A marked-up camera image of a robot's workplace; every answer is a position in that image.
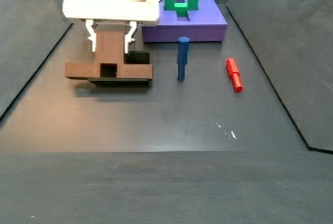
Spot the green U-shaped block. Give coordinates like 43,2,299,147
165,0,200,18

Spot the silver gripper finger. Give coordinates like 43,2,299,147
85,19,97,53
125,21,138,53

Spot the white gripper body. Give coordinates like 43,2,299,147
63,0,161,25

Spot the blue peg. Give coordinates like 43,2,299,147
177,36,190,81

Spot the purple base block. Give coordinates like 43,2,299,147
142,0,228,43

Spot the brown T-shaped block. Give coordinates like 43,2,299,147
66,30,154,81

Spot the red peg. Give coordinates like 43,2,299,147
227,57,244,93

